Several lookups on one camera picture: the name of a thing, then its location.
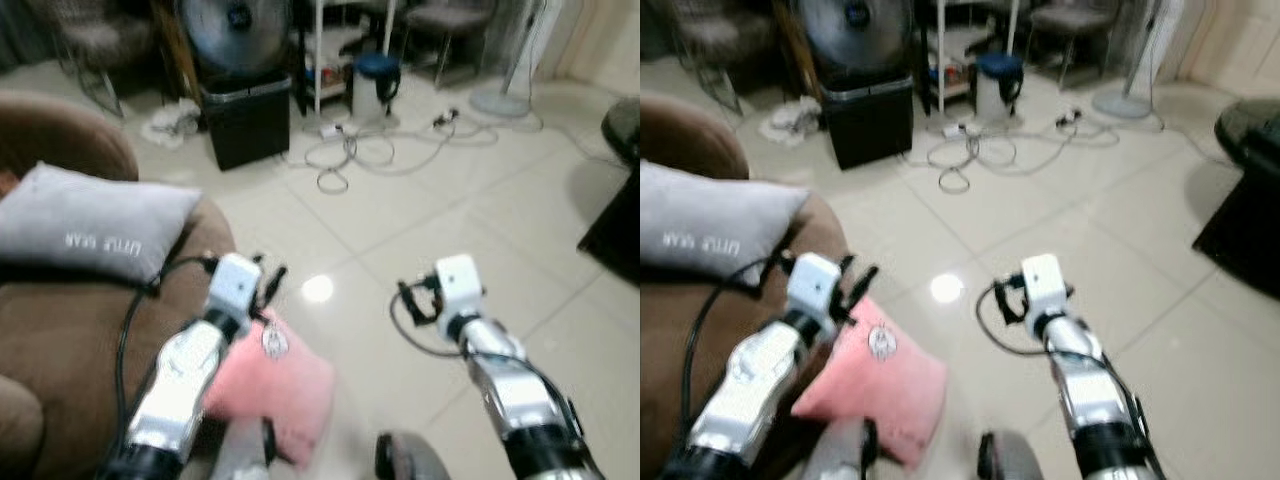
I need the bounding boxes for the grey right robot leg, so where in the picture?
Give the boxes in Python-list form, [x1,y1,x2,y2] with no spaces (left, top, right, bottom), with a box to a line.
[374,430,453,480]
[976,430,1049,480]

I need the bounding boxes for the grey padded metal chair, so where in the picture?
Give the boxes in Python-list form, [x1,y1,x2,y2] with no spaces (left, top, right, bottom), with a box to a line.
[38,0,153,118]
[668,0,779,116]

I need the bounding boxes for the black box cabinet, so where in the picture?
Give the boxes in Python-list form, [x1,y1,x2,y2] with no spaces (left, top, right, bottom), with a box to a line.
[820,76,914,171]
[201,70,292,172]

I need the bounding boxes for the white standing fan base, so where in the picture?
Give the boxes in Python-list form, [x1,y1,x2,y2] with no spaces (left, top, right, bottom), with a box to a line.
[469,0,549,120]
[1092,0,1173,121]

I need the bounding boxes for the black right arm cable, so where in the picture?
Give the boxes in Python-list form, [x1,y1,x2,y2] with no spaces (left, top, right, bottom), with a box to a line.
[389,290,576,421]
[975,284,1141,416]

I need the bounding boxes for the grey coiled floor cable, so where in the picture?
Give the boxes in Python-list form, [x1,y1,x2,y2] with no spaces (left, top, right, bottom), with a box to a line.
[285,104,549,195]
[905,104,1171,195]

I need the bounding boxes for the round grey floor fan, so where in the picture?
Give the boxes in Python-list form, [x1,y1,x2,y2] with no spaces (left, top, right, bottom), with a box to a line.
[800,0,916,81]
[179,0,293,77]

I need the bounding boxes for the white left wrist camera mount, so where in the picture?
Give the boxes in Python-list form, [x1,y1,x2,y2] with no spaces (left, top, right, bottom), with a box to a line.
[787,251,844,321]
[206,252,264,321]

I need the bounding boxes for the pink pillow with round badge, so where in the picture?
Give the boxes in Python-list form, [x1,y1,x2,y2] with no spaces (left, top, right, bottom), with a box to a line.
[791,296,949,470]
[204,308,337,468]

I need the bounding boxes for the white crumpled cloth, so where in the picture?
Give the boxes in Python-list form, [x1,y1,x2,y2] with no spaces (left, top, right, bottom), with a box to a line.
[140,99,207,151]
[760,96,825,147]

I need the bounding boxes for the grey left robot leg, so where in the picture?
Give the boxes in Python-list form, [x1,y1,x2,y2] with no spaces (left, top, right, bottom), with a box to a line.
[800,414,881,480]
[212,414,283,480]

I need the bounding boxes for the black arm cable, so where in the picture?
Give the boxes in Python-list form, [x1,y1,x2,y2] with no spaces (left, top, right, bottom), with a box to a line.
[113,254,219,433]
[389,290,576,421]
[681,254,797,441]
[975,284,1141,416]

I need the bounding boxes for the white bucket with blue lid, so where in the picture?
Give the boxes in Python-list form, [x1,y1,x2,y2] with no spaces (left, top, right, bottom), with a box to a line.
[349,53,402,128]
[974,52,1025,128]

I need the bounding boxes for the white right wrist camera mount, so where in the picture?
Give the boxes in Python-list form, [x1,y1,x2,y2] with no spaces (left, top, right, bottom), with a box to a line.
[1019,252,1068,317]
[434,253,487,320]

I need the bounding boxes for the grey pillow with white lettering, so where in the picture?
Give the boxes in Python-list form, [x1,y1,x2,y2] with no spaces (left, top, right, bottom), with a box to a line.
[0,162,202,287]
[640,159,810,287]

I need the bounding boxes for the grey robot leg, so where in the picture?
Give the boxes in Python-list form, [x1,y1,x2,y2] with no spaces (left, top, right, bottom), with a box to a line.
[976,430,1049,480]
[800,414,881,480]
[374,430,453,480]
[212,414,283,480]

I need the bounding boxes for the brown cushioned metal chair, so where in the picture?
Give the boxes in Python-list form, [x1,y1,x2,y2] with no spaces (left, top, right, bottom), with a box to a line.
[1028,0,1123,91]
[404,0,498,89]

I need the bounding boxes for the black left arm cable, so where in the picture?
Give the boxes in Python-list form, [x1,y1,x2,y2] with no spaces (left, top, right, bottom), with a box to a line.
[681,254,797,441]
[113,254,219,433]

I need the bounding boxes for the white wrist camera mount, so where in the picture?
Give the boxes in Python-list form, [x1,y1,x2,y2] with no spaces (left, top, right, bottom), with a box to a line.
[434,253,487,320]
[787,251,844,321]
[206,252,264,321]
[1019,252,1068,317]

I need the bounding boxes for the brown fabric sofa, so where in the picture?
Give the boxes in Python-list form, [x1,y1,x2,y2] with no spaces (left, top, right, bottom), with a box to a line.
[0,90,237,480]
[640,94,851,480]

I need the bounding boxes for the white metal shelf rack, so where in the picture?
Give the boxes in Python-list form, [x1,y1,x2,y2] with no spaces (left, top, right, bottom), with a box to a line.
[912,0,1021,115]
[288,0,398,117]

